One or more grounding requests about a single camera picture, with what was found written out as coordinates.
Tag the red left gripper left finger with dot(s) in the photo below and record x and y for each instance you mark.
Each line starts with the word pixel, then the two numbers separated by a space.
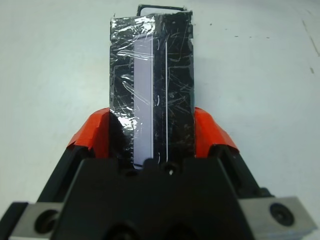
pixel 97 130

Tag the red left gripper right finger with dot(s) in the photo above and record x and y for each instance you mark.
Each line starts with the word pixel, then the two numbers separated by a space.
pixel 207 130

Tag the black taped box lid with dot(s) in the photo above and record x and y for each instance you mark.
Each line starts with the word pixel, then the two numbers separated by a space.
pixel 175 87

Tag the black box base white insert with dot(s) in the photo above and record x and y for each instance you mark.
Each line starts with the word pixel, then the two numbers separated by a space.
pixel 160 6

